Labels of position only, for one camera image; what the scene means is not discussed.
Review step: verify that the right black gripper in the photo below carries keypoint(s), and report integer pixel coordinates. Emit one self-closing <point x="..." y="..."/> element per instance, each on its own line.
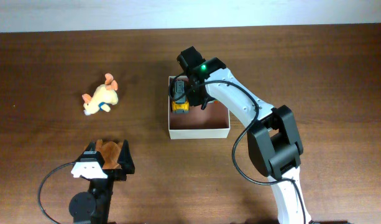
<point x="194" y="99"/>

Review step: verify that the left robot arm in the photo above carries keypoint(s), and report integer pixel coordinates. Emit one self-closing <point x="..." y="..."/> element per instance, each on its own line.
<point x="92" y="205"/>

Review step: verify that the yellow grey toy truck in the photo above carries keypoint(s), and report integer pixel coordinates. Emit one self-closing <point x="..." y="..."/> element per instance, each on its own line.
<point x="180" y="104"/>

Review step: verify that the brown plush toy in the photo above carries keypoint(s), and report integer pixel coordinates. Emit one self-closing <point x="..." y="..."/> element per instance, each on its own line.
<point x="110" y="152"/>

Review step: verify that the white cardboard box red interior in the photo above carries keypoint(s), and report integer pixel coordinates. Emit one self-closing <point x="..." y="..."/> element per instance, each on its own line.
<point x="211" y="123"/>

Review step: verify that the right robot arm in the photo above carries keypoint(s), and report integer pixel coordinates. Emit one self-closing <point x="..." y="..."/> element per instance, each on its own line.
<point x="273" y="140"/>

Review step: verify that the yellow plush rabbit toy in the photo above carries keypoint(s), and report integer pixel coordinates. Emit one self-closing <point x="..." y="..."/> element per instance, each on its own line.
<point x="103" y="96"/>

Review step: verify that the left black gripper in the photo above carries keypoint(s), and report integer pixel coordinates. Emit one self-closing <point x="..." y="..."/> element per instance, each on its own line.
<point x="126" y="162"/>

